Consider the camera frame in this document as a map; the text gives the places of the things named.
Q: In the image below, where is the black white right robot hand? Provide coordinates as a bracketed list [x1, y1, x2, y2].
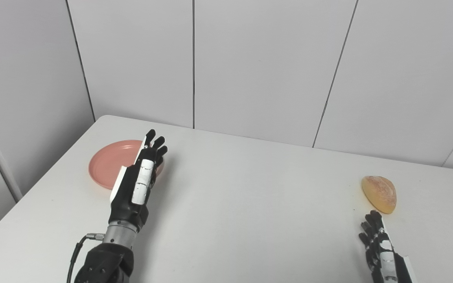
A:
[359, 210, 418, 283]

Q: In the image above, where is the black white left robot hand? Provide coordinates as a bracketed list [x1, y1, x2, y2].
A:
[109, 129, 168, 232]

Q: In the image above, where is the pink round plate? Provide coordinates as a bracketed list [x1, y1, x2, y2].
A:
[88, 140, 165, 191]

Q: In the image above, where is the golden bread roll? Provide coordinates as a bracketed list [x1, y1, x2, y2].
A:
[361, 175, 397, 215]

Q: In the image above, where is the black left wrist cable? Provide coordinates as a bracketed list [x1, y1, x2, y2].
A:
[66, 233, 105, 283]

